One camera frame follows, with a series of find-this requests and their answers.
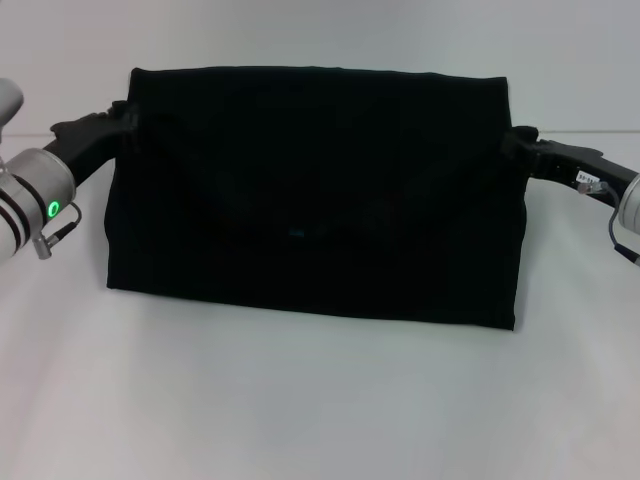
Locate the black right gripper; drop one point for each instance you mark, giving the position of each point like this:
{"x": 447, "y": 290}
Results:
{"x": 575, "y": 162}

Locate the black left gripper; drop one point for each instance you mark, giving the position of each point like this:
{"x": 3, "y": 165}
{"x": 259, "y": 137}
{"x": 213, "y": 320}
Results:
{"x": 85, "y": 137}

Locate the black t-shirt with FREE print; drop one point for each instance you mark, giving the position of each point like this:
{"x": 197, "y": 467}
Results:
{"x": 320, "y": 200}

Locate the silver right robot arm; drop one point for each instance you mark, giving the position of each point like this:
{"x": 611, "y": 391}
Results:
{"x": 631, "y": 202}

